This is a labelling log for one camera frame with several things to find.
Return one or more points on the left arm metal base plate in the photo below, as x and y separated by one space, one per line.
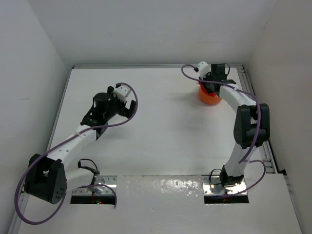
98 190

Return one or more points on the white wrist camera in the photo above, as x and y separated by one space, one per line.
203 69
122 92

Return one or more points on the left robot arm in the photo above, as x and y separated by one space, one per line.
47 177

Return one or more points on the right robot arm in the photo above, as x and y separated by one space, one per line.
252 120

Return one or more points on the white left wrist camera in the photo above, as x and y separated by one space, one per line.
122 92

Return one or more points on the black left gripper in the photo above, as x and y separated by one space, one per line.
124 111

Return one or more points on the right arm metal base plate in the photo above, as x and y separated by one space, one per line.
213 187

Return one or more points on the orange round compartment container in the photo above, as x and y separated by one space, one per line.
208 98

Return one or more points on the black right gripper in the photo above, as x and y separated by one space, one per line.
207 89

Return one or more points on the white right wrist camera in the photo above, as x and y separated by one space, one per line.
203 69

